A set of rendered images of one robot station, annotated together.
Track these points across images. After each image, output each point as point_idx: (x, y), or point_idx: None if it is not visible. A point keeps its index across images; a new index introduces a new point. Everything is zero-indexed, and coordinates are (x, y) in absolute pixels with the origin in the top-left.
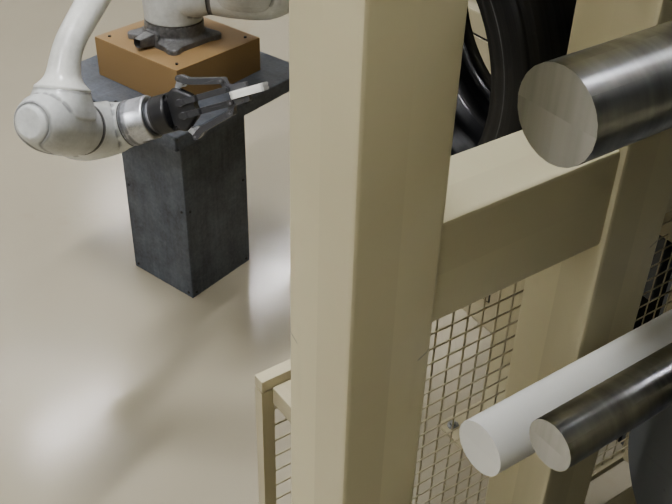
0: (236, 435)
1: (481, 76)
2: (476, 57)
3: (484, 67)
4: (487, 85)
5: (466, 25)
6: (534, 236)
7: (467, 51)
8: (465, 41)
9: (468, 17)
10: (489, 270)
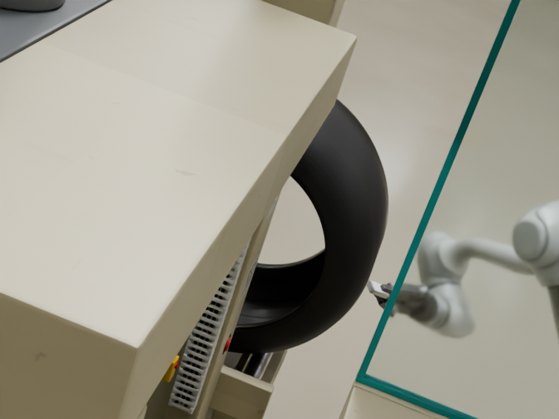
0: None
1: (256, 324)
2: (272, 322)
3: (261, 327)
4: (247, 325)
5: (295, 310)
6: None
7: (279, 317)
8: (287, 313)
9: (299, 308)
10: None
